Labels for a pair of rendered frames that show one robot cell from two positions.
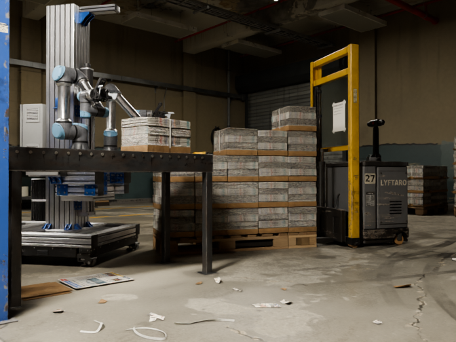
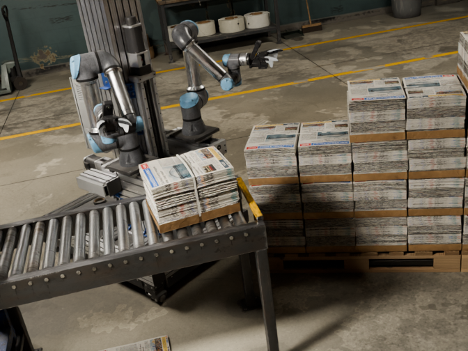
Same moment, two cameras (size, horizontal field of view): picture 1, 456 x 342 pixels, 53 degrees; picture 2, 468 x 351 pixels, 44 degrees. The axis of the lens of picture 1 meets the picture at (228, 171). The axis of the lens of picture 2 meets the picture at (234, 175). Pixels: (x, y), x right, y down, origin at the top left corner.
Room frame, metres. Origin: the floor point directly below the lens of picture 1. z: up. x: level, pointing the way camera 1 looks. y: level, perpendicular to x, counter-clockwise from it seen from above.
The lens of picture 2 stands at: (1.24, -0.97, 2.06)
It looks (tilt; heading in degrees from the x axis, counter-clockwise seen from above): 25 degrees down; 32
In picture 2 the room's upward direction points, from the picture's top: 8 degrees counter-clockwise
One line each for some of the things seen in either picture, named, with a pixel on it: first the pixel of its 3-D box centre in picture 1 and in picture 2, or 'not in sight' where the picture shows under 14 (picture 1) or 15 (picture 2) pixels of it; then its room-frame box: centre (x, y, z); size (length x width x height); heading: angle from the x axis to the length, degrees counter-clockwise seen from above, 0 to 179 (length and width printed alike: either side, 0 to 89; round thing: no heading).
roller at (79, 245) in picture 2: not in sight; (79, 239); (2.80, 0.89, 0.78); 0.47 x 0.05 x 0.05; 41
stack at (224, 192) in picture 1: (220, 202); (353, 196); (4.15, 0.07, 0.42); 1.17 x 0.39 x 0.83; 109
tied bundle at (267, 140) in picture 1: (264, 144); (431, 106); (4.29, -0.34, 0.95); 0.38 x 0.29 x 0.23; 18
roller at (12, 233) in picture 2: not in sight; (6, 255); (2.58, 1.13, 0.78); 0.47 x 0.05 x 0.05; 41
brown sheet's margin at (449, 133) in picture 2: (264, 153); (431, 121); (4.29, -0.34, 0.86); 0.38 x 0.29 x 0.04; 18
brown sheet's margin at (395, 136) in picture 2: (234, 153); (375, 124); (4.19, -0.06, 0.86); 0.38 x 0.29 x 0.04; 20
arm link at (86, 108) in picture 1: (87, 110); (111, 131); (3.25, 0.99, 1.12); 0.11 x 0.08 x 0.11; 142
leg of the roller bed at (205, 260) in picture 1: (207, 222); (268, 308); (3.12, 0.14, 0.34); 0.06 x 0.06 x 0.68; 41
